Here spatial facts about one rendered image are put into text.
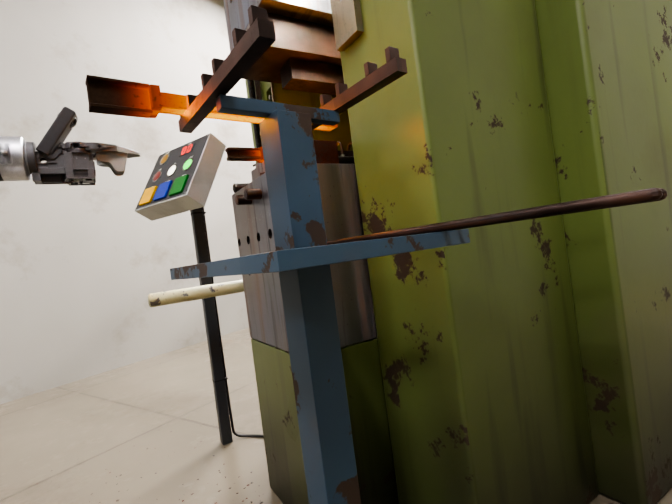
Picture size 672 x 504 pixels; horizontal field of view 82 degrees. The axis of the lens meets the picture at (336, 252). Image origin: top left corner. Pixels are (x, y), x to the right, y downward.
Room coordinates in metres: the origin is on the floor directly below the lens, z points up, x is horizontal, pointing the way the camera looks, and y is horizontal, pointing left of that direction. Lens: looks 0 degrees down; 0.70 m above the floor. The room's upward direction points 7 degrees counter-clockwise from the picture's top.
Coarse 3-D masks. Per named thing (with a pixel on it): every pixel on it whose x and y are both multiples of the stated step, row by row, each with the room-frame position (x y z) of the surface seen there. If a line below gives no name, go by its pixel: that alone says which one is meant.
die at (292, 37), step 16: (272, 16) 1.05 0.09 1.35; (288, 32) 1.07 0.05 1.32; (304, 32) 1.10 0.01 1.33; (320, 32) 1.13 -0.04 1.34; (272, 48) 1.05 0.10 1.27; (288, 48) 1.07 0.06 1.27; (304, 48) 1.10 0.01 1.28; (320, 48) 1.12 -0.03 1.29; (256, 64) 1.13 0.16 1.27; (272, 64) 1.14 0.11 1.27; (336, 64) 1.19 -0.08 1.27; (256, 80) 1.23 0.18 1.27; (272, 80) 1.24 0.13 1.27
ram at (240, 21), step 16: (224, 0) 1.23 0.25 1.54; (240, 0) 1.12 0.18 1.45; (256, 0) 1.02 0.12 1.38; (272, 0) 1.00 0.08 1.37; (288, 0) 1.02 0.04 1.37; (304, 0) 1.05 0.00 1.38; (320, 0) 1.07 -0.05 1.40; (240, 16) 1.13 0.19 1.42; (288, 16) 1.08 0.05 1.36; (304, 16) 1.08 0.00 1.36; (320, 16) 1.09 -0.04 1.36
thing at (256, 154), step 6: (228, 150) 1.04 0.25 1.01; (234, 150) 1.04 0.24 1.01; (240, 150) 1.05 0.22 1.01; (246, 150) 1.06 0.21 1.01; (252, 150) 1.07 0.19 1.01; (258, 150) 1.07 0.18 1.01; (228, 156) 1.03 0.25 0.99; (234, 156) 1.03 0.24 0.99; (240, 156) 1.04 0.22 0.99; (246, 156) 1.05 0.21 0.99; (252, 156) 1.06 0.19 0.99; (258, 156) 1.07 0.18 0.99; (258, 162) 1.10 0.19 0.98
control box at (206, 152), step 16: (192, 144) 1.48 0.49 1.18; (208, 144) 1.43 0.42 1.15; (224, 144) 1.49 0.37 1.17; (160, 160) 1.59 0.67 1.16; (176, 160) 1.50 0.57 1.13; (192, 160) 1.42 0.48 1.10; (208, 160) 1.42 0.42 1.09; (160, 176) 1.52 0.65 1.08; (176, 176) 1.44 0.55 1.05; (192, 176) 1.36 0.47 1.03; (208, 176) 1.41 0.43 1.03; (192, 192) 1.35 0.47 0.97; (208, 192) 1.40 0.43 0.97; (144, 208) 1.48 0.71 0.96; (160, 208) 1.46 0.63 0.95; (176, 208) 1.43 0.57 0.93; (192, 208) 1.41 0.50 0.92
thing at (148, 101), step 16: (96, 80) 0.55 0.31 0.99; (112, 80) 0.56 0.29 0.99; (96, 96) 0.55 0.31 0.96; (112, 96) 0.57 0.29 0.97; (128, 96) 0.58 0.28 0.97; (144, 96) 0.59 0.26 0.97; (160, 96) 0.59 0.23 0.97; (176, 96) 0.61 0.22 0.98; (96, 112) 0.57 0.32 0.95; (112, 112) 0.57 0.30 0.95; (128, 112) 0.58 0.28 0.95; (144, 112) 0.59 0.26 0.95; (160, 112) 0.62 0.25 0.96; (176, 112) 0.63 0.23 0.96; (320, 128) 0.80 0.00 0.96
